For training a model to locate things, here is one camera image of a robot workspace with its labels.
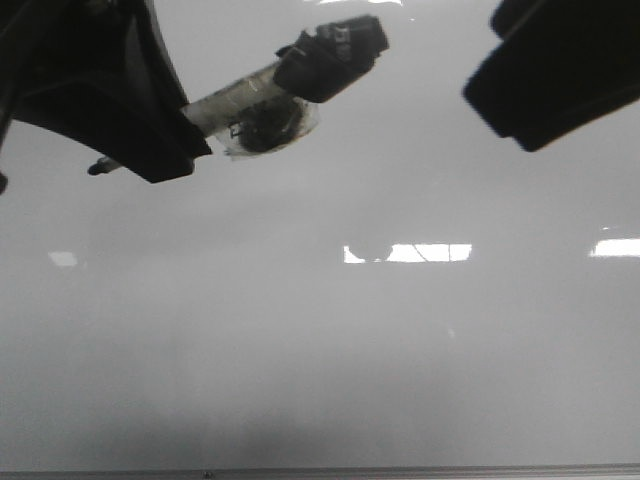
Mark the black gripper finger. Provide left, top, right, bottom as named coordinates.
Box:
left=1, top=1, right=211, bottom=183
left=462, top=1, right=639, bottom=152

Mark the white marker with black cap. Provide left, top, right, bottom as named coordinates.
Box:
left=56, top=15, right=389, bottom=183

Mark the white glossy whiteboard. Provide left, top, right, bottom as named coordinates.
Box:
left=1, top=1, right=639, bottom=471

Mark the grey aluminium whiteboard frame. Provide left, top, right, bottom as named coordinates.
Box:
left=1, top=463, right=639, bottom=479

